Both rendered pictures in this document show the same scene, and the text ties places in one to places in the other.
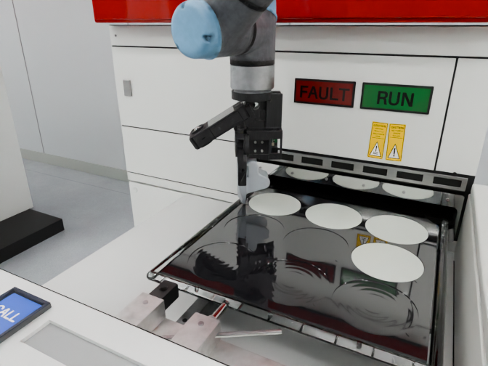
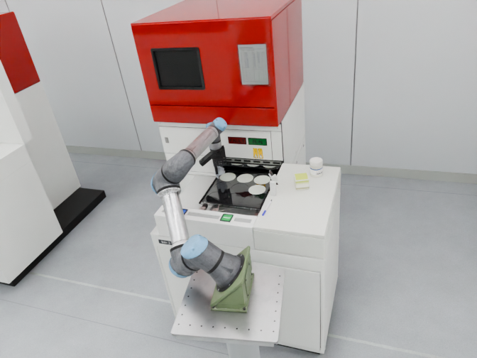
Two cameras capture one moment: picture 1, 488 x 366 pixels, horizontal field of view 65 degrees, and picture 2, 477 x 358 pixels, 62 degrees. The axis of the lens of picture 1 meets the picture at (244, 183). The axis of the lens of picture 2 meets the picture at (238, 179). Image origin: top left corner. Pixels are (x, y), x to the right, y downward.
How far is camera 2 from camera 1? 1.75 m
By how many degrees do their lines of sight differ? 10
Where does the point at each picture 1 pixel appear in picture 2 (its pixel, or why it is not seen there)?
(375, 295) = (252, 197)
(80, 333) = (196, 212)
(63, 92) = (72, 101)
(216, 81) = not seen: hidden behind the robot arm
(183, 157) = not seen: hidden behind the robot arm
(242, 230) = (219, 187)
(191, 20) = not seen: hidden behind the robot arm
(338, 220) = (246, 179)
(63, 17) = (65, 52)
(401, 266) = (260, 190)
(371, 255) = (253, 188)
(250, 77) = (215, 146)
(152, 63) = (176, 131)
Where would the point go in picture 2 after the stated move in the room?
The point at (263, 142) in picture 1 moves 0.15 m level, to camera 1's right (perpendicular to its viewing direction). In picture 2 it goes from (221, 161) to (245, 157)
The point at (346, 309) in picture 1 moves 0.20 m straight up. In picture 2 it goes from (245, 202) to (241, 171)
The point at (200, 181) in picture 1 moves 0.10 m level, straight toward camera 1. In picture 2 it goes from (199, 170) to (202, 177)
